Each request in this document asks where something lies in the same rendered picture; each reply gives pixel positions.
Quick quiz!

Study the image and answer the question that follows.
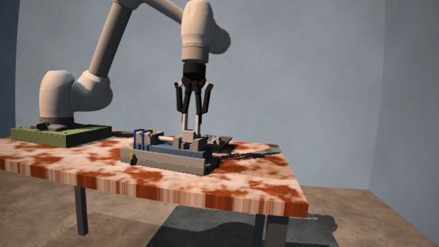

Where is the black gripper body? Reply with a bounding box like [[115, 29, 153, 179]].
[[181, 62, 206, 91]]

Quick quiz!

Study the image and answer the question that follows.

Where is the dark grey flat bar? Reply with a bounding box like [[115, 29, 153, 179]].
[[181, 142, 192, 150]]

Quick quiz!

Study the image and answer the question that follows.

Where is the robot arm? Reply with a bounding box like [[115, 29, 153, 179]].
[[30, 0, 230, 132]]

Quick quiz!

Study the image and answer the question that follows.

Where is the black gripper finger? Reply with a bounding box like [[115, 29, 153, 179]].
[[193, 80, 213, 135], [174, 80, 192, 131]]

